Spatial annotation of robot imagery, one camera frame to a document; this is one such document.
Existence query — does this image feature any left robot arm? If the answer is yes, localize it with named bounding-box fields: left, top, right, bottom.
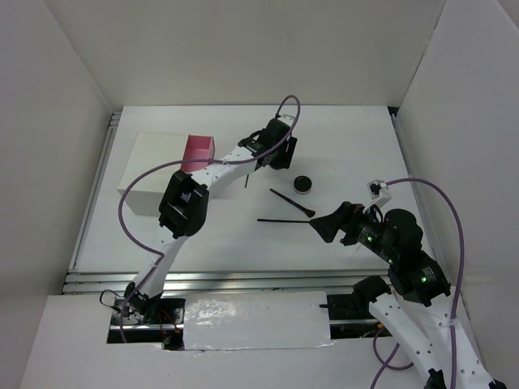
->
left=118, top=114, right=298, bottom=323

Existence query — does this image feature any white drawer cabinet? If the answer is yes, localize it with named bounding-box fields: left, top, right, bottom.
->
left=118, top=132, right=188, bottom=216

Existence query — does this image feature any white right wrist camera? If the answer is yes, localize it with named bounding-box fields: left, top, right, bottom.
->
left=364, top=180, right=392, bottom=213

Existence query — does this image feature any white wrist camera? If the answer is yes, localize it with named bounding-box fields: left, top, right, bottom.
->
left=277, top=115, right=295, bottom=126
left=364, top=180, right=392, bottom=213

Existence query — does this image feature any aluminium table rail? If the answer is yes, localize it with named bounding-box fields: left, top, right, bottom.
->
left=62, top=270, right=368, bottom=294

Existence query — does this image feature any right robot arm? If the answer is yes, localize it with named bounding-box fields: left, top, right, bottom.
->
left=310, top=202, right=505, bottom=388

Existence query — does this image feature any long black eyeliner pencil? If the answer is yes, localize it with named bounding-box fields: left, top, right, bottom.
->
left=256, top=218, right=310, bottom=224

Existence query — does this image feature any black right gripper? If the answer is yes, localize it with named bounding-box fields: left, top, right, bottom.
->
left=308, top=199, right=397, bottom=261

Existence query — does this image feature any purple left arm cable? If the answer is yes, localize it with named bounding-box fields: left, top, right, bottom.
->
left=117, top=94, right=302, bottom=345

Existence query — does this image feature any pink drawer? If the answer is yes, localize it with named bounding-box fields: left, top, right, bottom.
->
left=181, top=135, right=215, bottom=173

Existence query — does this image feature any black makeup brush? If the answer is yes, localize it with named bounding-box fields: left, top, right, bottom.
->
left=269, top=188, right=315, bottom=218

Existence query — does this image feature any black round compact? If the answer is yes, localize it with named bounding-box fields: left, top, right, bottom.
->
left=293, top=175, right=313, bottom=195

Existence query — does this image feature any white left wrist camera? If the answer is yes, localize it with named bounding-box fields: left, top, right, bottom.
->
left=277, top=115, right=295, bottom=126

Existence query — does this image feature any white foam cover panel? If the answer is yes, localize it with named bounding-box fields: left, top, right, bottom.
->
left=183, top=291, right=332, bottom=351

